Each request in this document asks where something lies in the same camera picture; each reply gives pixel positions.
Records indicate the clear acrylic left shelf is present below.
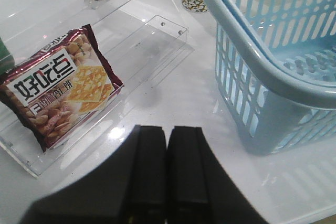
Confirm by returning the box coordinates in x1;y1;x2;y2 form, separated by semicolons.
1;0;187;178

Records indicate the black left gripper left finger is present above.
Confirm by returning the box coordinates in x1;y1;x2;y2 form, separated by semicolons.
128;126;166;223

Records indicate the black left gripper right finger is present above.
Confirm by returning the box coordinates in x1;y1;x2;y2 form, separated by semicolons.
167;126;209;223

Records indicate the green cartoon snack box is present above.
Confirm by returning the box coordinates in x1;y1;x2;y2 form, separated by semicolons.
0;40;15;74

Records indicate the maroon almond cracker packet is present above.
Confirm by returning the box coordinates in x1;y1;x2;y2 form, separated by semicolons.
1;25;123;151

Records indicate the light blue plastic basket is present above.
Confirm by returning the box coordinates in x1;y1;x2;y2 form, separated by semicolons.
205;0;335;153

